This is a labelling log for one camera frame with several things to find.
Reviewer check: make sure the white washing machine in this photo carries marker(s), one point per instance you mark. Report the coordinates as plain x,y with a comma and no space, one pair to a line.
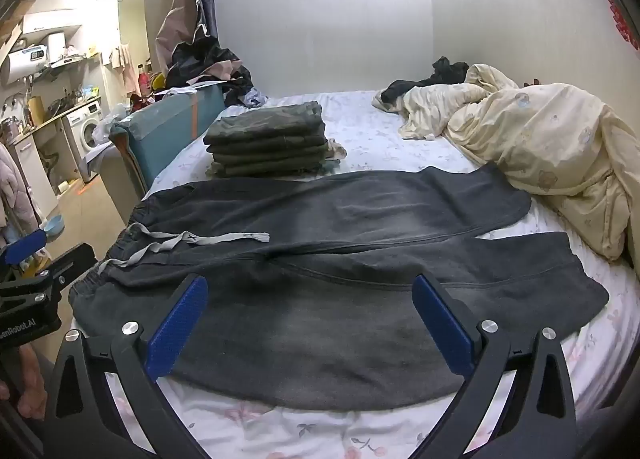
86,131

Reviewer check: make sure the stack of folded green pants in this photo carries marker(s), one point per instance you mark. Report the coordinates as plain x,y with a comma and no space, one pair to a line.
267,139

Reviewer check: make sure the hanging pink garment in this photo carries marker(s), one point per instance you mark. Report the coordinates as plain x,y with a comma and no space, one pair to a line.
180,14

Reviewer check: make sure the dark grey pants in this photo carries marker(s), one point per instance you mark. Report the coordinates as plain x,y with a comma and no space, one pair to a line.
325,329

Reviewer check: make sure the red wall decoration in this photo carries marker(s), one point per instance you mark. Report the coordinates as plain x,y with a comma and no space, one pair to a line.
625,26

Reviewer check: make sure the blue bowl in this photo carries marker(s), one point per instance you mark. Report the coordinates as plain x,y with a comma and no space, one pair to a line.
54,225

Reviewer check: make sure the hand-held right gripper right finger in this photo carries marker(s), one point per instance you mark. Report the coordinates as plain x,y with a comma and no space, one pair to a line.
445,324

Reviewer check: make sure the small floral cloth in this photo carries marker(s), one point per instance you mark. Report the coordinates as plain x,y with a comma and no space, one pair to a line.
336,154

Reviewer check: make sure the pile of mixed clothes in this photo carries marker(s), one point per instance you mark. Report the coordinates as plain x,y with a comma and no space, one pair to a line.
210,61

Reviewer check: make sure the person's left hand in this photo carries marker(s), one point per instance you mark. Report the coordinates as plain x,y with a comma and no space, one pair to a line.
32,384

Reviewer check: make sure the floral bed sheet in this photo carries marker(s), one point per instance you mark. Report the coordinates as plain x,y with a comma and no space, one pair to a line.
380,139

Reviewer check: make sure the pink padded coat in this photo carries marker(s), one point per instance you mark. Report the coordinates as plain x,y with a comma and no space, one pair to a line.
12,189

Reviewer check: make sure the black garment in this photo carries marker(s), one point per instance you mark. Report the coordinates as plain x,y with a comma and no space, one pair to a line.
445,71

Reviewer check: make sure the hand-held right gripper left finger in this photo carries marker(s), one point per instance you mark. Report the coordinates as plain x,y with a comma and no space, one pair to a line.
177,324

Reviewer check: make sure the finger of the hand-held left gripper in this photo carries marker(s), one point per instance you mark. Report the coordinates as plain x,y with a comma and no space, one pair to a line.
65,265
22,245

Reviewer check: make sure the cream bear print quilt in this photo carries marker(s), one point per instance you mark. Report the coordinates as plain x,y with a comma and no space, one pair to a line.
545,149

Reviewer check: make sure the pink hanging towel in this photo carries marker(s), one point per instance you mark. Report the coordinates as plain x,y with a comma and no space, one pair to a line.
129,69

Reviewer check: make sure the white water heater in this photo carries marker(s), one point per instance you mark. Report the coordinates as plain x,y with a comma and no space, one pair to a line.
22,64

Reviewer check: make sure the white kitchen cabinet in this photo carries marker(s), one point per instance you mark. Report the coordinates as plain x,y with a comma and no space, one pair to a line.
32,174

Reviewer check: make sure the white paper towel roll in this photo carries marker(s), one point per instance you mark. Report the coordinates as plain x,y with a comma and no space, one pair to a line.
57,46

